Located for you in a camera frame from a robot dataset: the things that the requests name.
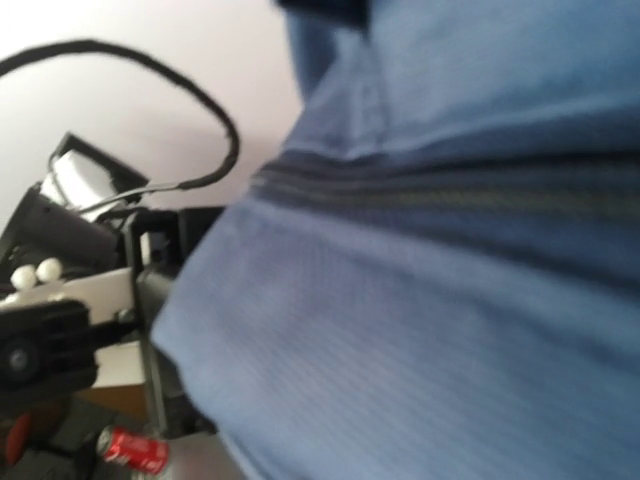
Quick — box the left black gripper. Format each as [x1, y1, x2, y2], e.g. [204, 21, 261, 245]
[121, 206, 224, 439]

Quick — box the navy blue backpack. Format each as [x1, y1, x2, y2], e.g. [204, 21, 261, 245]
[152, 1, 639, 479]

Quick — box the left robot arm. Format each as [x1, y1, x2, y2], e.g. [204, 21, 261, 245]
[1, 188, 221, 439]

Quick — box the red soda can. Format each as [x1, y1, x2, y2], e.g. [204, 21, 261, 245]
[96, 426, 169, 475]

